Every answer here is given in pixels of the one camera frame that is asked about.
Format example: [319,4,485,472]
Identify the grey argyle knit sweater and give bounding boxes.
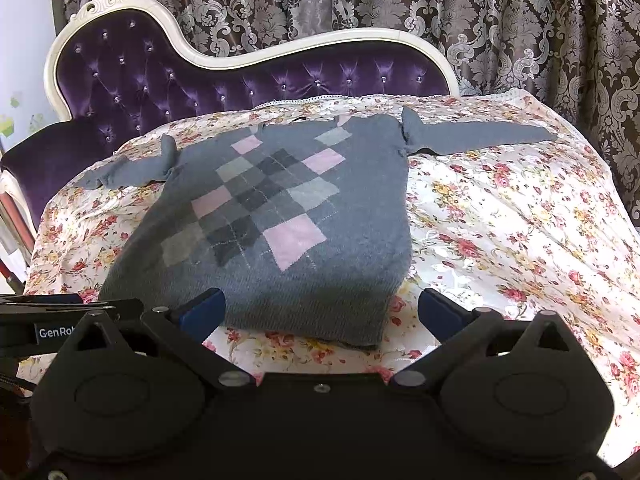
[79,108,551,347]

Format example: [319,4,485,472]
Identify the floral bed sheet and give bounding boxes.
[16,88,640,467]

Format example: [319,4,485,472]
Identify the purple tufted white-framed headboard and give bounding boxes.
[1,0,459,224]

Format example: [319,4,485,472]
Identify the brown silver damask curtain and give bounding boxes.
[52,0,640,219]

